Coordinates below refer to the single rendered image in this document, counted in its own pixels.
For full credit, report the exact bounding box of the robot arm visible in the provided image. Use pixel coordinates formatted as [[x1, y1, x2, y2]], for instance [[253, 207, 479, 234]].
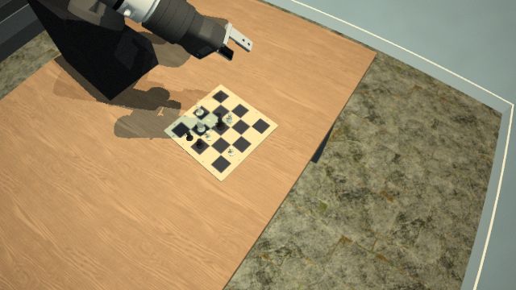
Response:
[[68, 0, 125, 31]]

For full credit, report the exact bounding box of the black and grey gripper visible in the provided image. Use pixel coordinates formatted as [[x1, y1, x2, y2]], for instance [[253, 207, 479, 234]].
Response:
[[116, 0, 253, 61]]

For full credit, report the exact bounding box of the cream and black chessboard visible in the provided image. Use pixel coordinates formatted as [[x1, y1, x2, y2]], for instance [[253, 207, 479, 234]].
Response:
[[164, 85, 278, 182]]

